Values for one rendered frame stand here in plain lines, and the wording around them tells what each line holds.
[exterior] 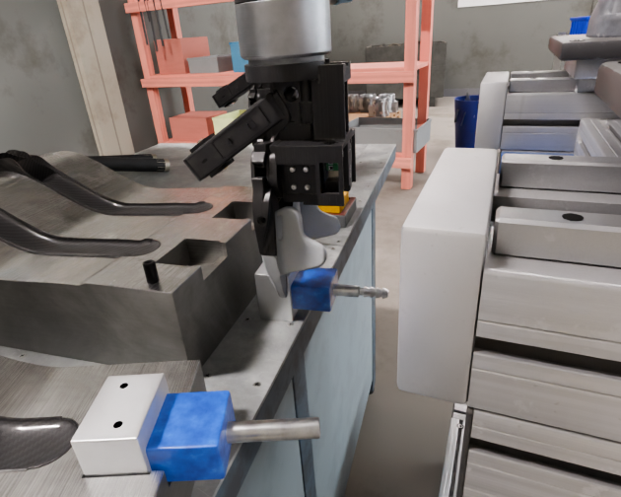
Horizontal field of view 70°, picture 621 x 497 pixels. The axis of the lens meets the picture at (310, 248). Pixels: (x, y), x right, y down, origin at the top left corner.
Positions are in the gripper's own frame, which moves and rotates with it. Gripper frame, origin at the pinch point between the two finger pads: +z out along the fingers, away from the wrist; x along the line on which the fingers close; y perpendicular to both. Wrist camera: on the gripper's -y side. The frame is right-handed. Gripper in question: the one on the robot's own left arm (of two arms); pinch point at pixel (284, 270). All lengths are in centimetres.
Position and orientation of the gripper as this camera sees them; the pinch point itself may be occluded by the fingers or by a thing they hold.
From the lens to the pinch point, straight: 46.1
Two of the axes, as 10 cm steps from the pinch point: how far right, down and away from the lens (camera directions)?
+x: 2.4, -4.4, 8.7
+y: 9.7, 0.5, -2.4
